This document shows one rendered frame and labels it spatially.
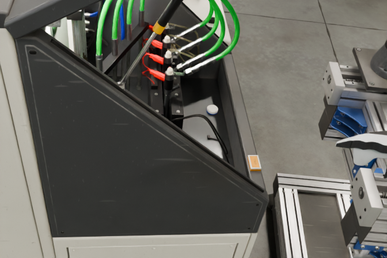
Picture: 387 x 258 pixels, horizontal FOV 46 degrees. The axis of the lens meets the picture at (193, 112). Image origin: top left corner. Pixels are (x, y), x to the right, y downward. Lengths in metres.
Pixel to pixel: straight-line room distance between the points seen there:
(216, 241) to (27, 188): 0.56
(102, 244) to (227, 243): 0.36
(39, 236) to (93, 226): 0.15
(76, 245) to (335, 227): 1.26
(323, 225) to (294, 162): 0.59
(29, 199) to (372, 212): 0.88
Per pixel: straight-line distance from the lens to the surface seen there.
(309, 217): 2.23
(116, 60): 1.39
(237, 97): 1.53
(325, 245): 2.17
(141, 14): 1.50
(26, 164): 1.11
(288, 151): 2.75
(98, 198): 1.20
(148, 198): 1.19
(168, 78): 1.34
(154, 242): 1.37
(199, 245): 1.41
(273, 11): 3.99
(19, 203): 1.23
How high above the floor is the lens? 1.94
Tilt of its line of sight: 43 degrees down
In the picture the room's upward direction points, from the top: 8 degrees clockwise
